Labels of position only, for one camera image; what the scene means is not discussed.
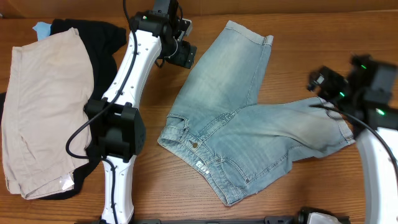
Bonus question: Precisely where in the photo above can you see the beige cotton shorts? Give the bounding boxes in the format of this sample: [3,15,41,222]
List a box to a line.
[1,28,94,200]

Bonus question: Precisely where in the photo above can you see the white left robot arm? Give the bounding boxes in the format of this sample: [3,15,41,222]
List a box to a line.
[85,0,197,223]

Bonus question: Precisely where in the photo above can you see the light blue folded garment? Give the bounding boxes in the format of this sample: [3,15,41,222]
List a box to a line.
[32,22,52,40]

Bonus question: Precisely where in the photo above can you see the brown cardboard backdrop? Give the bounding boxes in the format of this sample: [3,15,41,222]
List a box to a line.
[1,0,397,18]

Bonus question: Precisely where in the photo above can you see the light blue denim shorts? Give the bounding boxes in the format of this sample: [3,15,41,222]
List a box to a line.
[158,21,354,206]

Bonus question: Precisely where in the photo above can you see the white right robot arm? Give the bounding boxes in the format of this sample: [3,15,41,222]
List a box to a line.
[307,55,397,223]

